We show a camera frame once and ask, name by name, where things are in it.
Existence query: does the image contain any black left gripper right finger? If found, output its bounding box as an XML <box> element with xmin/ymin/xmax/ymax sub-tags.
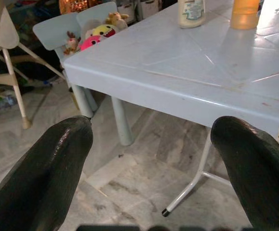
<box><xmin>210</xmin><ymin>115</ymin><xmax>279</xmax><ymax>231</ymax></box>

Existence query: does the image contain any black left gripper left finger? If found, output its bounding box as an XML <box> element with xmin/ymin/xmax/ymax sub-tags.
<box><xmin>0</xmin><ymin>115</ymin><xmax>94</xmax><ymax>231</ymax></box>

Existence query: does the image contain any white metal table leg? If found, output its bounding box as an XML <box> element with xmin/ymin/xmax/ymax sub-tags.
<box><xmin>161</xmin><ymin>127</ymin><xmax>233</xmax><ymax>218</ymax></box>

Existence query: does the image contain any white baby high chair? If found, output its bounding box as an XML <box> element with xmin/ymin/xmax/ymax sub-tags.
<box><xmin>0</xmin><ymin>0</ymin><xmax>67</xmax><ymax>129</ymax></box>

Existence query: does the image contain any light blue plastic table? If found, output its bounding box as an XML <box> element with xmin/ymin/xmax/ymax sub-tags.
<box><xmin>63</xmin><ymin>0</ymin><xmax>279</xmax><ymax>147</ymax></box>

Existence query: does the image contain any brown reindeer plush toy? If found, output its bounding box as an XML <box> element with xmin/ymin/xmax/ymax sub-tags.
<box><xmin>63</xmin><ymin>31</ymin><xmax>82</xmax><ymax>56</ymax></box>

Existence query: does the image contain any pink shark plush toy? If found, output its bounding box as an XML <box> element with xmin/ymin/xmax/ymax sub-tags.
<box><xmin>79</xmin><ymin>35</ymin><xmax>101</xmax><ymax>51</ymax></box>

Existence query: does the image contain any orange juice bottle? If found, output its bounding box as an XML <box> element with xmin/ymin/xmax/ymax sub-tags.
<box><xmin>230</xmin><ymin>0</ymin><xmax>260</xmax><ymax>30</ymax></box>

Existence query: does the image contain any yellow shark plush toy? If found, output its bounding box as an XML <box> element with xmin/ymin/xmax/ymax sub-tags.
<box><xmin>92</xmin><ymin>24</ymin><xmax>117</xmax><ymax>39</ymax></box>

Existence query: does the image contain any white printed bottle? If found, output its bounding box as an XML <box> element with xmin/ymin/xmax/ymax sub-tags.
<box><xmin>178</xmin><ymin>0</ymin><xmax>206</xmax><ymax>29</ymax></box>

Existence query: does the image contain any tan teddy bear plush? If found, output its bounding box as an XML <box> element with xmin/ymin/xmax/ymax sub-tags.
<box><xmin>105</xmin><ymin>12</ymin><xmax>129</xmax><ymax>31</ymax></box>

